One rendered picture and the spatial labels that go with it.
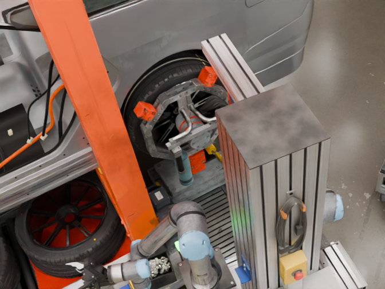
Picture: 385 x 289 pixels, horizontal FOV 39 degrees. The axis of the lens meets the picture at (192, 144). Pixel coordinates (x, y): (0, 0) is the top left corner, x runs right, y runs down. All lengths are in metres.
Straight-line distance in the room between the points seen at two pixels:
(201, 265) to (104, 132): 0.68
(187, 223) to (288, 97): 0.69
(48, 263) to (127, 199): 0.82
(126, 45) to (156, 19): 0.20
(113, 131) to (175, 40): 0.76
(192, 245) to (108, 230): 1.31
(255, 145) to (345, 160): 2.58
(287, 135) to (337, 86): 3.04
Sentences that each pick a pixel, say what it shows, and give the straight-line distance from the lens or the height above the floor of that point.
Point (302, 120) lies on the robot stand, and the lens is 1.59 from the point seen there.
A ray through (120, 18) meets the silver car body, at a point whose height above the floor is 1.64.
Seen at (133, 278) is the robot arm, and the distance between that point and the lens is 2.29.
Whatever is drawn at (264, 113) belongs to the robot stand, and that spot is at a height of 2.03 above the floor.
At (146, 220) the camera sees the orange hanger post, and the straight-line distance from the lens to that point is 2.92.
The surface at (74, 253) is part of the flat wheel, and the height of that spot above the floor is 0.50.
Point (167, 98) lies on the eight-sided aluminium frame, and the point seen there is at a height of 1.12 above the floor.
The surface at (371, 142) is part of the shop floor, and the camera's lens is 4.21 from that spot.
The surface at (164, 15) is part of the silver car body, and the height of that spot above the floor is 1.57.
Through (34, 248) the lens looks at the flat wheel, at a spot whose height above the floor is 0.50.
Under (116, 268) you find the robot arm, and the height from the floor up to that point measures 1.25.
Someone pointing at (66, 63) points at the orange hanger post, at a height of 1.94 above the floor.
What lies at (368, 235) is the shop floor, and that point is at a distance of 3.76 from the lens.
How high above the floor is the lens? 3.22
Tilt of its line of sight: 50 degrees down
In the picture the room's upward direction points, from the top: 12 degrees counter-clockwise
